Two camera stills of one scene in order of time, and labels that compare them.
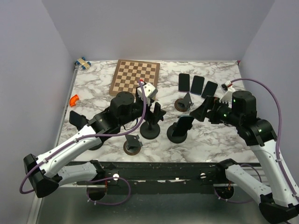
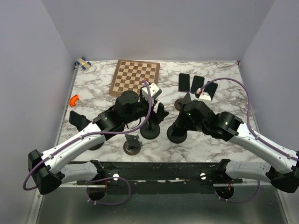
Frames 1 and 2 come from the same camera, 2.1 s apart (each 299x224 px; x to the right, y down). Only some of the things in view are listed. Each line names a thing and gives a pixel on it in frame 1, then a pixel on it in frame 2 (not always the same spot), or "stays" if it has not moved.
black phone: (210, 89) stays
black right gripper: (200, 112) -> (182, 113)
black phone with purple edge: (184, 82) stays
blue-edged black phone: (197, 85) stays
